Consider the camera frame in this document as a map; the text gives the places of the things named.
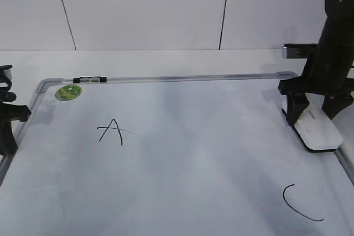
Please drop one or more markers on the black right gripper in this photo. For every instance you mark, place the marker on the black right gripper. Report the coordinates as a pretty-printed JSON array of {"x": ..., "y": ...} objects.
[{"x": 333, "y": 84}]

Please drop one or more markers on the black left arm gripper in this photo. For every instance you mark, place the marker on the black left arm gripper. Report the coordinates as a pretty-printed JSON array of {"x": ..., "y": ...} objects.
[{"x": 10, "y": 112}]

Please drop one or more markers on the white whiteboard eraser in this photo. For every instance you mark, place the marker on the white whiteboard eraser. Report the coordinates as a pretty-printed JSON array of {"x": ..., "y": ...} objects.
[{"x": 315, "y": 129}]

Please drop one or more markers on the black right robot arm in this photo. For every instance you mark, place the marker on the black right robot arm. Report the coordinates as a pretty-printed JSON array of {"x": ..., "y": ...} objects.
[{"x": 339, "y": 21}]

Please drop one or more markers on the green round magnet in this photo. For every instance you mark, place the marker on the green round magnet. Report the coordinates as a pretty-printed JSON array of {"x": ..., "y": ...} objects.
[{"x": 68, "y": 92}]

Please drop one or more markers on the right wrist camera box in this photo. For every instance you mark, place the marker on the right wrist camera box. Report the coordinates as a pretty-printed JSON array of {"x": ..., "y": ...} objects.
[{"x": 335, "y": 56}]

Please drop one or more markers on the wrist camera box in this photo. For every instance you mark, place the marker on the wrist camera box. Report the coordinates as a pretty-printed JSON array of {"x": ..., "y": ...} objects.
[
  {"x": 5, "y": 73},
  {"x": 335, "y": 56}
]

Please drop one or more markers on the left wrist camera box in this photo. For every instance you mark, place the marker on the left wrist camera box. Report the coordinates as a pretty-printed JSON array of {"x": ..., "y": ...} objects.
[{"x": 5, "y": 73}]

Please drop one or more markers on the white board with aluminium frame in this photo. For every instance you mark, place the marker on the white board with aluminium frame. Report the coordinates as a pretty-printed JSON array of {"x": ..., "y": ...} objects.
[{"x": 209, "y": 155}]

